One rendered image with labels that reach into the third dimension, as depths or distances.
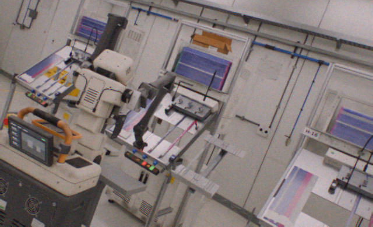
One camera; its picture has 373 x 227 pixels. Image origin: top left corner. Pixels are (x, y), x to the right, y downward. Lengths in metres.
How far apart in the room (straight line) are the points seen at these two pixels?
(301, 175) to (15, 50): 6.54
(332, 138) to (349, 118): 0.19
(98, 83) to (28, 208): 0.73
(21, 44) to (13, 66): 0.50
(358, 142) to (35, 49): 6.15
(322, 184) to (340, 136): 0.38
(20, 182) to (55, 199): 0.21
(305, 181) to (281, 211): 0.30
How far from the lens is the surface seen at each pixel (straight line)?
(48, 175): 1.68
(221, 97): 2.85
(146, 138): 2.74
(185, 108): 2.85
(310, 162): 2.60
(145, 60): 5.21
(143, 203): 3.06
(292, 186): 2.43
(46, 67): 3.91
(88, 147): 1.99
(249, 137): 4.30
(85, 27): 3.97
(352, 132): 2.59
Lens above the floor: 1.41
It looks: 6 degrees down
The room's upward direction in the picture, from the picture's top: 21 degrees clockwise
